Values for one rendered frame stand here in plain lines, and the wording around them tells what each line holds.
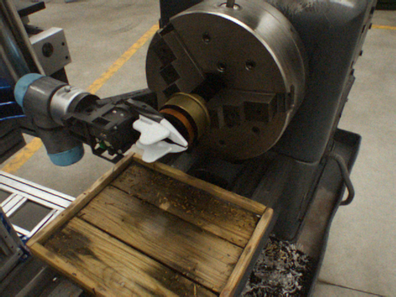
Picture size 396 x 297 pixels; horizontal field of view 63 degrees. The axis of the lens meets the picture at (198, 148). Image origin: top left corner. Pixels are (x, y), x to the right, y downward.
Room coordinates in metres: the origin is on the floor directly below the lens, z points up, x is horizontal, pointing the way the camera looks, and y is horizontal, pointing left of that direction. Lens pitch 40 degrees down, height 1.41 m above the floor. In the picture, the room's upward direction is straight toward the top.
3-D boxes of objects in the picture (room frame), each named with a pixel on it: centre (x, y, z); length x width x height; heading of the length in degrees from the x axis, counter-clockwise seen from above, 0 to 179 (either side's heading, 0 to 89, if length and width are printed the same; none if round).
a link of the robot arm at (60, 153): (0.56, 0.30, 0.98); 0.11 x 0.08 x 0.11; 37
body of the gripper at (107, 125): (0.46, 0.16, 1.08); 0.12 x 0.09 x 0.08; 59
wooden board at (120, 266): (0.38, 0.08, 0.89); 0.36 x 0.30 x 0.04; 60
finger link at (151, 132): (0.40, 0.07, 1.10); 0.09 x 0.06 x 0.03; 59
